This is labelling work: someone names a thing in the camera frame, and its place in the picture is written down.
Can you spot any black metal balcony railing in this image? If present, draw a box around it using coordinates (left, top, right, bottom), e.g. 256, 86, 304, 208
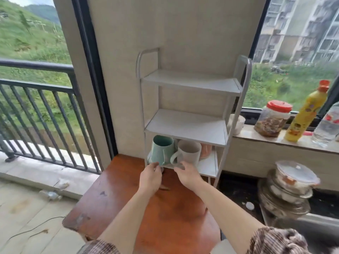
0, 58, 103, 175

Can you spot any person's right forearm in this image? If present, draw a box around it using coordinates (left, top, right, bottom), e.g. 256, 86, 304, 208
193, 181, 266, 248

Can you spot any orange ceramic mug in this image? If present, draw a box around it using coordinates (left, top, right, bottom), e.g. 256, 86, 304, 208
200, 143, 213, 160

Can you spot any teal ceramic mug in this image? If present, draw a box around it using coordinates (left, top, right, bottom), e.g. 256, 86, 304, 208
148, 134, 177, 167

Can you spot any clear plastic water bottle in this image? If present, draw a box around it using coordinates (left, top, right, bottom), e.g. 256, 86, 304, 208
311, 101, 339, 145

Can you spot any black sink counter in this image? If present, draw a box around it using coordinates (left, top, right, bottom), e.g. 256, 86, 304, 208
219, 173, 339, 226

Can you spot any yellow bottle with orange cap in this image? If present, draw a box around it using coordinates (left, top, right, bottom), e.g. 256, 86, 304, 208
284, 79, 331, 143

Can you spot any black window frame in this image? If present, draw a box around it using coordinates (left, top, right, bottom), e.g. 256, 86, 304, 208
242, 0, 339, 128

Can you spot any small white container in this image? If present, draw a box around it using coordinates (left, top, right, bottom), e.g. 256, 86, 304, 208
227, 113, 246, 136

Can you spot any person's right plaid sleeve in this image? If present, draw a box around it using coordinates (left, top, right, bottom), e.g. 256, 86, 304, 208
246, 226, 339, 254

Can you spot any plastic jar with red lid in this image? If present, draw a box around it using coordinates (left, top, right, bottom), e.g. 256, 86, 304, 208
254, 100, 293, 138

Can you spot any white metal shelf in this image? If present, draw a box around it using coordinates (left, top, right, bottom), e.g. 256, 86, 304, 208
135, 47, 253, 189

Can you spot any person's left hand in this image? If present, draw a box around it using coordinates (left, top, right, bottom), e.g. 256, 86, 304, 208
138, 161, 163, 198

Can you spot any person's left plaid sleeve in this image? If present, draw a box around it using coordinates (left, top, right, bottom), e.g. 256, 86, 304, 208
76, 239, 121, 254

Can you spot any reddish wooden table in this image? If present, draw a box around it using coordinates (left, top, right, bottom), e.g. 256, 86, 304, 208
62, 153, 222, 254

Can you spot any person's right hand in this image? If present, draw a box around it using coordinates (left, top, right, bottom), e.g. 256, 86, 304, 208
173, 160, 206, 194

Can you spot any empty clear plastic bottle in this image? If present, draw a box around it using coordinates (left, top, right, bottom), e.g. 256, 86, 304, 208
39, 189, 63, 202

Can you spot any white ceramic mug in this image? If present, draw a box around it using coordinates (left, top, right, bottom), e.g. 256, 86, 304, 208
169, 140, 203, 170

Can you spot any black door frame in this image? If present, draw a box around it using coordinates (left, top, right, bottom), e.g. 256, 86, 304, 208
71, 0, 119, 159

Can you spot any stack of glass bowls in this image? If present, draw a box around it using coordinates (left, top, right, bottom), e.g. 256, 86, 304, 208
258, 177, 312, 219

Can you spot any person's plaid sleeve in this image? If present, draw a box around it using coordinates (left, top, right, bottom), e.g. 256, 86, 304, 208
246, 226, 339, 254
76, 239, 121, 254

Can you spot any thin black cable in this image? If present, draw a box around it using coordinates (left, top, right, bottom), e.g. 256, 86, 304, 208
0, 216, 66, 247

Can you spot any lidded glass food container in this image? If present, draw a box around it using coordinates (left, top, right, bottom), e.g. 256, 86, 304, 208
275, 159, 321, 195

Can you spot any beige apartment building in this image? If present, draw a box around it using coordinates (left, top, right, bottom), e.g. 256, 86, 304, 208
254, 0, 339, 66

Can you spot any person's left forearm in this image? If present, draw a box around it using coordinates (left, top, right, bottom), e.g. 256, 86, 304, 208
98, 187, 157, 254

